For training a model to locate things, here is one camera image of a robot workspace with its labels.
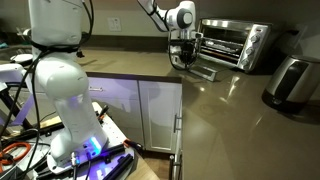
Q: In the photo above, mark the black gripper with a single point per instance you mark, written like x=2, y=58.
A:
x=189, y=46

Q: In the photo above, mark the toaster oven glass door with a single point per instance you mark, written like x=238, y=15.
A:
x=210, y=71

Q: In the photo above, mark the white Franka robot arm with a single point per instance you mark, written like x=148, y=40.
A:
x=63, y=83

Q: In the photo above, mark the silver toaster oven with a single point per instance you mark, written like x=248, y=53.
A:
x=233, y=43

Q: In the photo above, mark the silver toaster oven knob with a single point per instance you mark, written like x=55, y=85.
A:
x=250, y=50
x=255, y=38
x=246, y=61

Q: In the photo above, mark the white lower cabinet door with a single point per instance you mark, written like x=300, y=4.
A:
x=160, y=116

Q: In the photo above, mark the white cabinet drawer front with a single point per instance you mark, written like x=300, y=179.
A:
x=113, y=106

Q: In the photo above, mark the orange and black clamp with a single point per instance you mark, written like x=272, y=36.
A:
x=133, y=144

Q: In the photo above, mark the perforated metal robot mounting plate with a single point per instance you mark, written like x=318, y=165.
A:
x=115, y=133

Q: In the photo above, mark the steel electric kettle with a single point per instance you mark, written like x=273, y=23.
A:
x=291, y=83

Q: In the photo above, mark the white round disc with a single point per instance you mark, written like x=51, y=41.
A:
x=21, y=58

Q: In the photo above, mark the orange loop clamp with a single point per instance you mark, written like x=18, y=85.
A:
x=16, y=146

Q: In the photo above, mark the white wall outlet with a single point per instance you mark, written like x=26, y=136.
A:
x=114, y=24

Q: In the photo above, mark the black aluminium rail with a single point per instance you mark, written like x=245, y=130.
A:
x=118, y=165

